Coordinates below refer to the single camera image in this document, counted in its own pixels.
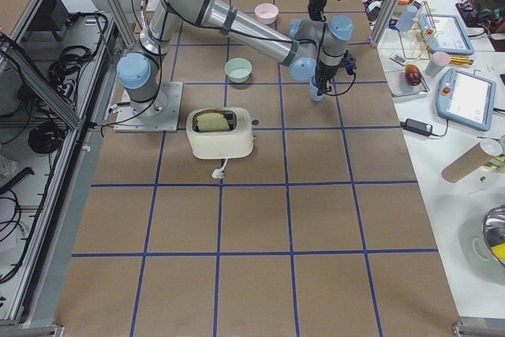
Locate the gold wire rack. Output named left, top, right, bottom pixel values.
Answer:
left=399, top=1, right=438, bottom=61

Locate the far teach pendant tablet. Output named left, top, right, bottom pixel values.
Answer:
left=417, top=13, right=474, bottom=56

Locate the blue cup on rack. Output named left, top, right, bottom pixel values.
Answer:
left=395, top=5, right=417, bottom=32

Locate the toast slice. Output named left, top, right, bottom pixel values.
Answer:
left=196, top=112, right=230, bottom=132

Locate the cardboard tube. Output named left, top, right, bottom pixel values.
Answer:
left=441, top=138, right=503, bottom=183

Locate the pink cup on desk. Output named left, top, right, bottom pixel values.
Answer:
left=425, top=51, right=451, bottom=77

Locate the near teach pendant tablet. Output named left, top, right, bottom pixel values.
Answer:
left=436, top=69, right=496, bottom=131

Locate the green bowl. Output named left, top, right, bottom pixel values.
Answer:
left=224, top=58, right=253, bottom=84

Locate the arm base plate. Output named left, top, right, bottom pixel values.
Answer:
left=114, top=81, right=183, bottom=133

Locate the blue cup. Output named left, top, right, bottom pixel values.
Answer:
left=309, top=77, right=324, bottom=102
left=395, top=5, right=417, bottom=32

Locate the pink bowl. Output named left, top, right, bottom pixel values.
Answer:
left=254, top=3, right=279, bottom=25

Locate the steel mixing bowl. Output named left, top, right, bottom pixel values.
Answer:
left=482, top=205, right=504, bottom=266

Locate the teach pendant tablet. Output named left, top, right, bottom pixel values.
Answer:
left=436, top=69, right=496, bottom=131
left=417, top=13, right=474, bottom=56

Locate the black power adapter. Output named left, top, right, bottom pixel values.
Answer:
left=400, top=118, right=432, bottom=137

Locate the red mango fruit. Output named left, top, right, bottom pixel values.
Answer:
left=404, top=64, right=422, bottom=86

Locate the metal tray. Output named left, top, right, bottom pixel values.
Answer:
left=384, top=68, right=431, bottom=98

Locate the white toaster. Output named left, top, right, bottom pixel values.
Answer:
left=186, top=107, right=254, bottom=159

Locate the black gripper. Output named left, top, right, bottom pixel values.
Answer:
left=306, top=0, right=343, bottom=22
left=313, top=51, right=357, bottom=95

